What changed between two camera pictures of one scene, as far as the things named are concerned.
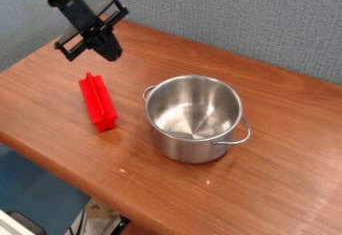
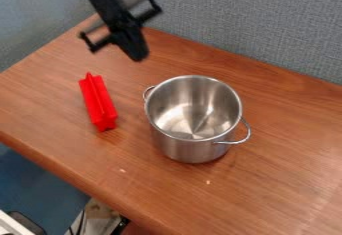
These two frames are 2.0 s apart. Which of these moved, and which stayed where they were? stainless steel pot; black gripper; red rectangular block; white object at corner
Moved: black gripper
Stayed: white object at corner; red rectangular block; stainless steel pot
